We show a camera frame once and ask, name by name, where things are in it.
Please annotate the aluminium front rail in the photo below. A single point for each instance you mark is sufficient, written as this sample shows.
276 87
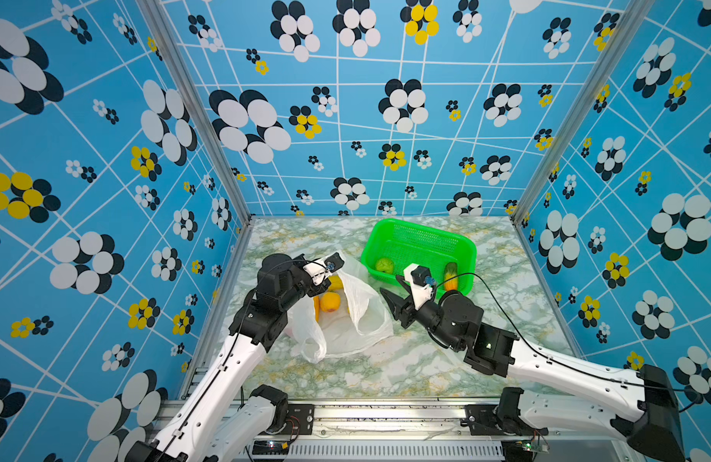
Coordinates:
425 430

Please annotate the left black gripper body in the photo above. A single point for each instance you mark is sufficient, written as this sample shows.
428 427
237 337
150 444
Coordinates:
302 285

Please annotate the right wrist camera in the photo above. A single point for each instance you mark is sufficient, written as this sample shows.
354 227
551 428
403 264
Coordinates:
422 285

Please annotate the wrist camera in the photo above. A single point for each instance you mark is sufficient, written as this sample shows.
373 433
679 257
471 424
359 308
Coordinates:
333 262
422 285

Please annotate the right aluminium corner post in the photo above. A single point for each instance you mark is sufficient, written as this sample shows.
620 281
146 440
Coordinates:
630 22

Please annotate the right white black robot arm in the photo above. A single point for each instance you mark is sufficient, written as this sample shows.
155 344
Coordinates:
638 407

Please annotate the green round fruit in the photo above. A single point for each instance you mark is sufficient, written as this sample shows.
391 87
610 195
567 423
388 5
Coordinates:
385 265

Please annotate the yellow mango fruit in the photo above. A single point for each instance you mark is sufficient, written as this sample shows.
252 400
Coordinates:
336 283

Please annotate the orange green papaya fruit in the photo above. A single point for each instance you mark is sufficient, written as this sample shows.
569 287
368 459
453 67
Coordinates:
451 277

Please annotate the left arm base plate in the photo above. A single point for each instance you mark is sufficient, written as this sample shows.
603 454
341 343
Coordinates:
298 420

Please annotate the aluminium corner post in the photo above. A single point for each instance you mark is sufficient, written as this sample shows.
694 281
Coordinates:
160 27
630 22

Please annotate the left aluminium corner post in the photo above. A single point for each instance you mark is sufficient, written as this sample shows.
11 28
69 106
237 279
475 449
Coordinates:
160 27

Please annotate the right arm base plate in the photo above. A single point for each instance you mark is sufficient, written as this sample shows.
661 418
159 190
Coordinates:
485 420

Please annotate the white plastic bag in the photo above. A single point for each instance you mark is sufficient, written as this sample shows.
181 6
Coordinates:
361 322

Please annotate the green plastic basket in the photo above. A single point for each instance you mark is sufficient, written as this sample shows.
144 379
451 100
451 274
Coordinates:
407 243

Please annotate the small orange yellow fruit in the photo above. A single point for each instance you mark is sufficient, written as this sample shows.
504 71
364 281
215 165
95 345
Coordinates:
330 302

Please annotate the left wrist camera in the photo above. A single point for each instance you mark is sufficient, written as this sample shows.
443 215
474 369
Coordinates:
333 262

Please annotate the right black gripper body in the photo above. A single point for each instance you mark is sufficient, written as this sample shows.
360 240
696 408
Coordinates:
434 320

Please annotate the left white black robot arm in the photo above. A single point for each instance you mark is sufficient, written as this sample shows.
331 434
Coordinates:
203 429

